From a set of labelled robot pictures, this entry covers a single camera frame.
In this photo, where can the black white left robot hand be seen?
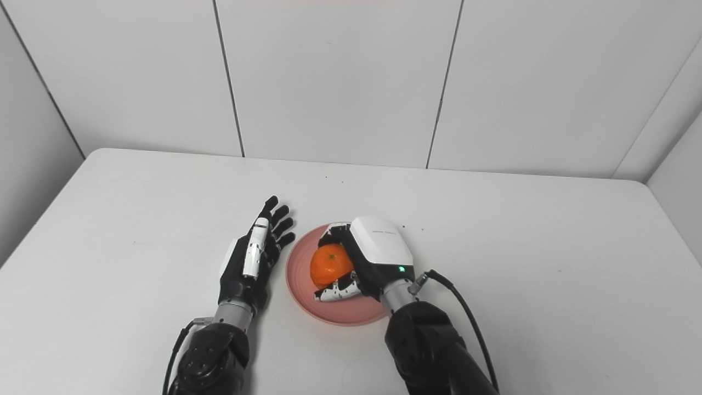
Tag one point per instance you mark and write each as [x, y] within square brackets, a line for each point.
[241, 274]

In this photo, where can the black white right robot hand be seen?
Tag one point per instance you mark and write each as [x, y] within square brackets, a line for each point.
[381, 249]

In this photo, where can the orange fruit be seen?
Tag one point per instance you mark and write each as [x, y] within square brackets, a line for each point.
[329, 266]

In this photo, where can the pink round plate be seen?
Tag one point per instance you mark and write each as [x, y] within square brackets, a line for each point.
[343, 312]

